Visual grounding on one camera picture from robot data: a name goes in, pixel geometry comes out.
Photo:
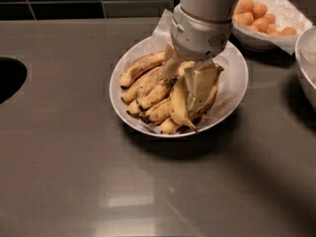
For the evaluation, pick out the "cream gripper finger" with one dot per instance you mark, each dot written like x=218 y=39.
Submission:
x=171 y=63
x=200 y=79

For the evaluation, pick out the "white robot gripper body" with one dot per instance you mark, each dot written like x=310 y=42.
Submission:
x=197 y=39

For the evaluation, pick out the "yellow banana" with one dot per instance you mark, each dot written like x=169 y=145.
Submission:
x=193 y=94

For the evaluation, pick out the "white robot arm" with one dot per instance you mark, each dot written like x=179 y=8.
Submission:
x=212 y=10

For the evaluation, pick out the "banana with upward stem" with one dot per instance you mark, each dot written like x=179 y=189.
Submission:
x=162 y=89

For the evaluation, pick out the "brown spotted banana middle left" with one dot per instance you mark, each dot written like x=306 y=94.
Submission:
x=142 y=86

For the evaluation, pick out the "large white bowl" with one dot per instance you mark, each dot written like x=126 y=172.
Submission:
x=235 y=79

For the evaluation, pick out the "spotted banana at back left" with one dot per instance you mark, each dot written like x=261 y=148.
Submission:
x=138 y=67

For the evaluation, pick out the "white paper liner in bowl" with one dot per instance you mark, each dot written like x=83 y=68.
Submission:
x=227 y=93

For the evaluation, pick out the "lower front banana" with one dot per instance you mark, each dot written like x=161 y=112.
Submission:
x=158 y=113

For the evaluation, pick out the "small white bowl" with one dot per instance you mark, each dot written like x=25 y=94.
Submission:
x=260 y=42

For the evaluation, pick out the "banana under top banana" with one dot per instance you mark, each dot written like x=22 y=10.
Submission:
x=180 y=117

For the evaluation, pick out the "small banana at left bottom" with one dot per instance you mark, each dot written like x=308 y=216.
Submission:
x=133 y=109

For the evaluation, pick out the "white paper in small bowl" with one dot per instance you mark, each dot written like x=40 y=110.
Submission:
x=289 y=20

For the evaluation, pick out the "white bowl at right edge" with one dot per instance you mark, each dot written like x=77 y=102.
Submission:
x=305 y=54

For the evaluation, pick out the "orange round fruit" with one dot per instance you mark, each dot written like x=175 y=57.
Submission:
x=237 y=10
x=259 y=10
x=246 y=19
x=271 y=18
x=261 y=24
x=246 y=6

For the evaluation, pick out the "dark sink opening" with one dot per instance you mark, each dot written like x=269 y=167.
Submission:
x=13 y=74

